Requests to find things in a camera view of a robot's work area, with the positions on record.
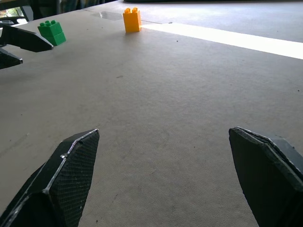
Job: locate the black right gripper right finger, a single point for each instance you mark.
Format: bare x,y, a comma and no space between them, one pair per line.
267,179

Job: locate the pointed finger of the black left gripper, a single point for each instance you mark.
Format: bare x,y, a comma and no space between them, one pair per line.
8,60
26,40

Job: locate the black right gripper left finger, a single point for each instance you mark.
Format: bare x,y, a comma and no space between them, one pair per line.
59,179

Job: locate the green toy brick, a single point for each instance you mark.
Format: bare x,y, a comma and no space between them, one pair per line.
52,33

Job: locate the orange toy brick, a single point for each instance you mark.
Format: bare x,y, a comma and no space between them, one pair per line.
132,20

